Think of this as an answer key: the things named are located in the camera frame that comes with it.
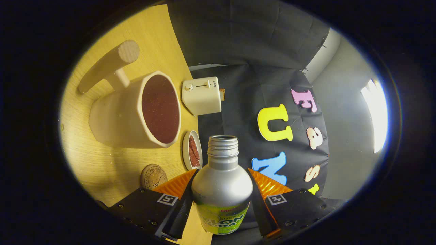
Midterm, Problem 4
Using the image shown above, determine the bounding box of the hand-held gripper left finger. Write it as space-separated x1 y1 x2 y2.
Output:
107 169 198 242

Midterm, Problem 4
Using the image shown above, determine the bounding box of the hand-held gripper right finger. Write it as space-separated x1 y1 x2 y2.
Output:
248 168 336 239

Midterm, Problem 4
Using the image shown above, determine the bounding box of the round cork coaster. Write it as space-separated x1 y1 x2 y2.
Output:
140 164 168 190

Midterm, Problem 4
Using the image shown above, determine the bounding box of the silver bottle with green label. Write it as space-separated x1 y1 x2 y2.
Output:
191 135 253 236

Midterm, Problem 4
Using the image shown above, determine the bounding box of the cream cup with wooden handle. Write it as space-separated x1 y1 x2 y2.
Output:
78 40 182 149

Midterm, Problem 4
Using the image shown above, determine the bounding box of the red-brown meat slice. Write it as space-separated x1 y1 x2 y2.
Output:
188 150 201 167
189 135 200 160

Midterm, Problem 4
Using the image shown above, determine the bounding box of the small white plate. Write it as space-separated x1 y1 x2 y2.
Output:
182 130 203 171

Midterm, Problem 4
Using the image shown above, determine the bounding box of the wooden table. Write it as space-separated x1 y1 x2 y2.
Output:
60 4 213 245

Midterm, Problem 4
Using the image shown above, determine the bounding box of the cream white toaster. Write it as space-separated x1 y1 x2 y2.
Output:
182 76 222 116

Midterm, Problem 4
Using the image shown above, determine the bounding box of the black backdrop cloth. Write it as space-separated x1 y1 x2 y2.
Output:
167 0 341 245

